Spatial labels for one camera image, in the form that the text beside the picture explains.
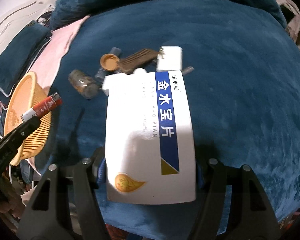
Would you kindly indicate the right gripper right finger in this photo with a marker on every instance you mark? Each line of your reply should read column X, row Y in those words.
column 251, row 215

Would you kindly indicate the pink blanket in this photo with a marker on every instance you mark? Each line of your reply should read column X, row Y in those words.
column 47, row 64

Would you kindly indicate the brown wooden comb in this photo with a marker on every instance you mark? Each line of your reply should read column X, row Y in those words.
column 136, row 60

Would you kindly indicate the dark blue pillow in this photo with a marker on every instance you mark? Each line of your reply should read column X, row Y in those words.
column 18, row 51

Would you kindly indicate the white blue medicine box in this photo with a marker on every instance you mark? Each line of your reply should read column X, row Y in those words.
column 149, row 143

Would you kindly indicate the orange plastic basket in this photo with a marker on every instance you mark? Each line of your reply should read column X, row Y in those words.
column 26, row 95

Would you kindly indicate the red lighter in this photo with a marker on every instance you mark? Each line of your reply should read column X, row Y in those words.
column 42, row 108

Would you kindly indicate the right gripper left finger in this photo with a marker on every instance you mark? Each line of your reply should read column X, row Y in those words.
column 47, row 215

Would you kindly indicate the glass jar with metal lid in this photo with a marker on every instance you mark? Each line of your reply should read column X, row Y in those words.
column 84, row 84

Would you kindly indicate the white rectangular box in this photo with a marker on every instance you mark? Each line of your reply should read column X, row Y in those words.
column 107, row 83

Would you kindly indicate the white cylindrical bottle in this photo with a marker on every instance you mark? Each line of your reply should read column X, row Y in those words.
column 139, row 71

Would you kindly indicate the small jar with orange lid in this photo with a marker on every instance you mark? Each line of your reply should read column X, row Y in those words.
column 109, row 62

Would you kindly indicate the dark blue velvet blanket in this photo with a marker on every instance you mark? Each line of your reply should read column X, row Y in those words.
column 244, row 92

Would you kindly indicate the person's left hand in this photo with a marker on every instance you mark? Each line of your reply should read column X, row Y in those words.
column 10, row 201

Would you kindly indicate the white power adapter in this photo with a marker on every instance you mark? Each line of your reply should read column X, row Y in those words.
column 169, row 58

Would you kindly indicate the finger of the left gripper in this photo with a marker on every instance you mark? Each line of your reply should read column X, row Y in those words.
column 10, row 143

